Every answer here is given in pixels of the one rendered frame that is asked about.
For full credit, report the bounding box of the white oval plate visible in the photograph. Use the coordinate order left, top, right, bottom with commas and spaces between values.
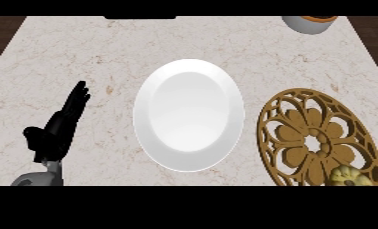
132, 58, 247, 173

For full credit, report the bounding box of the grey bowl with orange rim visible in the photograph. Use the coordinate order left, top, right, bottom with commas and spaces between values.
281, 15, 340, 36

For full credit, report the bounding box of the yellow frosted cupcake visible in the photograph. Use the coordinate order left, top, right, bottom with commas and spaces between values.
327, 164, 375, 187

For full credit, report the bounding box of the brown floral cutout placemat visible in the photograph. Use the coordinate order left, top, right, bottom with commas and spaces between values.
256, 87, 378, 187

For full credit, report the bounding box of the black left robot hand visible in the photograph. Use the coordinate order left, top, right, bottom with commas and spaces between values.
22, 80, 93, 164

